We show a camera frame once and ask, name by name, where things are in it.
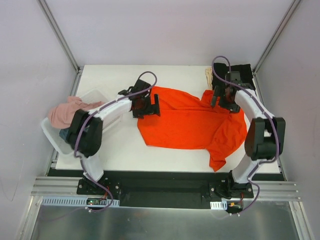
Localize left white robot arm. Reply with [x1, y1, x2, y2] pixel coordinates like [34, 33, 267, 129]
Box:
[65, 79, 161, 195]

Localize folded beige t shirt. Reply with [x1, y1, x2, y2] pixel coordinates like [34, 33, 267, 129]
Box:
[205, 67, 213, 89]

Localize aluminium frame post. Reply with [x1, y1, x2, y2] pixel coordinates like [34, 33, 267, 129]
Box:
[37, 0, 81, 73]
[251, 0, 302, 75]

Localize blue grey t shirt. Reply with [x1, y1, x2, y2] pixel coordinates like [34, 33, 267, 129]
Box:
[59, 127, 76, 144]

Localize right aluminium frame post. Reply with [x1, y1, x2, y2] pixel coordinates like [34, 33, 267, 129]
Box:
[251, 0, 302, 75]

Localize pink t shirt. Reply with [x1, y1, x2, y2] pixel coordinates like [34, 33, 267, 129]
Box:
[47, 96, 105, 129]

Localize left aluminium frame post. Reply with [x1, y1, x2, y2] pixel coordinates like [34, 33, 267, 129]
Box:
[37, 0, 81, 73]

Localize white plastic basket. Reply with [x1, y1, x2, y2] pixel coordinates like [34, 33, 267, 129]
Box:
[39, 87, 122, 156]

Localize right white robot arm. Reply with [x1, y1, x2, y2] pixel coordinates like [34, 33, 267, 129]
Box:
[211, 71, 286, 198]

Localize right white cable duct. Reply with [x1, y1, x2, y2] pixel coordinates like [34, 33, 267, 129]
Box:
[210, 200, 228, 211]

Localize left white cable duct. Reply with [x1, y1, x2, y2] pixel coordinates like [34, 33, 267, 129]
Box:
[41, 196, 120, 208]

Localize orange t shirt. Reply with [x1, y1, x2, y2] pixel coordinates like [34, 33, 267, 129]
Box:
[137, 86, 247, 171]

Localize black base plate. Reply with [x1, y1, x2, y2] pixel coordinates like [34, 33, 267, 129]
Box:
[76, 169, 262, 208]

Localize white cable duct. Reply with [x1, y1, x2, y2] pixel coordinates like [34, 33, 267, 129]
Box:
[41, 196, 120, 208]
[210, 200, 228, 211]

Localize folded black t shirt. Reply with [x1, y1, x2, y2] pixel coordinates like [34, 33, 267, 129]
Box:
[211, 62, 256, 90]

